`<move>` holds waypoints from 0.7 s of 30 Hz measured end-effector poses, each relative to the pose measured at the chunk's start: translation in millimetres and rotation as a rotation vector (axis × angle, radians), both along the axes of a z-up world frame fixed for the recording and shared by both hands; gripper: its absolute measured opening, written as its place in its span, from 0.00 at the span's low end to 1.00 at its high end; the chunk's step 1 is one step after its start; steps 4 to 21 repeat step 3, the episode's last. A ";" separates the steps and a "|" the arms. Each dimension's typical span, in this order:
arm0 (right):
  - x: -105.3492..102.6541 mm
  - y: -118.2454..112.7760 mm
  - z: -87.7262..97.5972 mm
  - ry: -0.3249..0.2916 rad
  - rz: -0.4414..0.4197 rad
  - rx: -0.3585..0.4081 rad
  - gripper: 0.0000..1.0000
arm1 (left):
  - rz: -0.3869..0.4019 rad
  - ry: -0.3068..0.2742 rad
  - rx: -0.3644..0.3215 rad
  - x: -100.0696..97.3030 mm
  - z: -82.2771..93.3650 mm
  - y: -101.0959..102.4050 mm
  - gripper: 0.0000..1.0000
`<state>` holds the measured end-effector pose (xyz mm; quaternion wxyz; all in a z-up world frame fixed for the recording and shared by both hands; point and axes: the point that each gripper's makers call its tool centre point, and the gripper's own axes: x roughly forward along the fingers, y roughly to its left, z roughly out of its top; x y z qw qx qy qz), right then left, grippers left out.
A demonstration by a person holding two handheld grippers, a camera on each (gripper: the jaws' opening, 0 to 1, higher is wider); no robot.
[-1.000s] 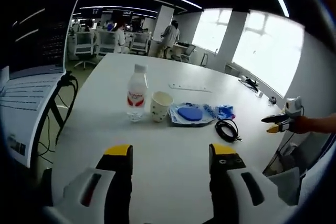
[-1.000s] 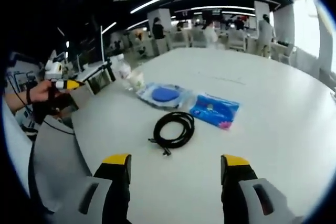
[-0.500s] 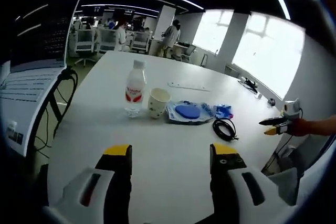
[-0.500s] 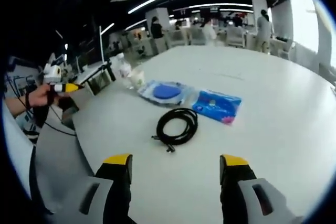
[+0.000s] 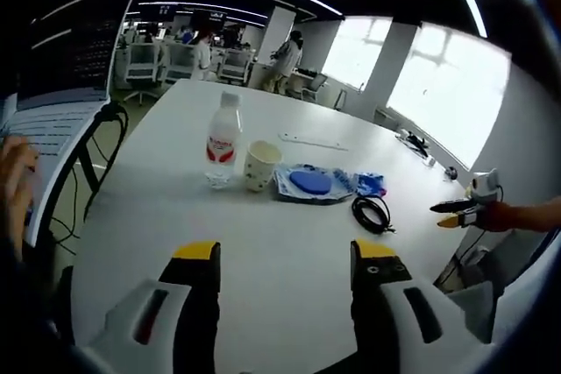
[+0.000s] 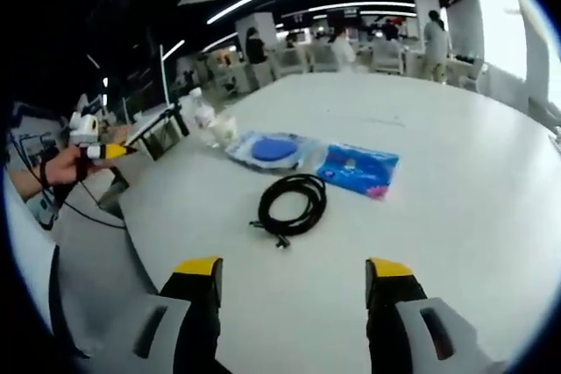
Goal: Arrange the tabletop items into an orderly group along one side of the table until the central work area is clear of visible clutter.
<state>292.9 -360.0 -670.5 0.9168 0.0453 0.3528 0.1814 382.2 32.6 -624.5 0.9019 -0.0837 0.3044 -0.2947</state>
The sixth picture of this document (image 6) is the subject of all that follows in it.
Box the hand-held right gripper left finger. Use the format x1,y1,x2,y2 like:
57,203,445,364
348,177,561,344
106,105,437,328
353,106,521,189
132,255,224,374

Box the white table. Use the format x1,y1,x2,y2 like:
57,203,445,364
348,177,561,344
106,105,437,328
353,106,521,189
117,72,561,374

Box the grey mesh office chair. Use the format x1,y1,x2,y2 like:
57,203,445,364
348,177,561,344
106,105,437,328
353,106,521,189
46,210,160,360

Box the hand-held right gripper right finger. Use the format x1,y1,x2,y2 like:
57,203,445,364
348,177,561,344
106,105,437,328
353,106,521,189
365,257,497,374

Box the person's left hand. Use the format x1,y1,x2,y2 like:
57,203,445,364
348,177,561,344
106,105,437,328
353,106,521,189
45,145,120,187

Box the clear packet with blue disc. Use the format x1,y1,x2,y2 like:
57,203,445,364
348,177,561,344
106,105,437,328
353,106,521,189
224,129,326,173

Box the clear plastic water bottle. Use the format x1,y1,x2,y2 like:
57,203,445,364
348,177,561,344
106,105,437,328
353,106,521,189
181,86,217,131

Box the white paper cup green leaves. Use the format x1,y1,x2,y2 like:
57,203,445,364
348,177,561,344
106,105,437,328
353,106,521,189
211,114,239,148

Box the black wrist strap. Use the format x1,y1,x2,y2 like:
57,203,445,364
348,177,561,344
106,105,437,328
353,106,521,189
38,151,57,187

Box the thin black cable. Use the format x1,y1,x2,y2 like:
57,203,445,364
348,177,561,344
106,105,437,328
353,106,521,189
64,183,129,231

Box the white side desk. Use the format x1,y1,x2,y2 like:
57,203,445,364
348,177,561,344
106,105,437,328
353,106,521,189
125,101,190,161

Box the blue wet wipes packet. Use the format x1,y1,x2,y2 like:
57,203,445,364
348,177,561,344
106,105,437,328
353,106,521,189
315,141,401,201

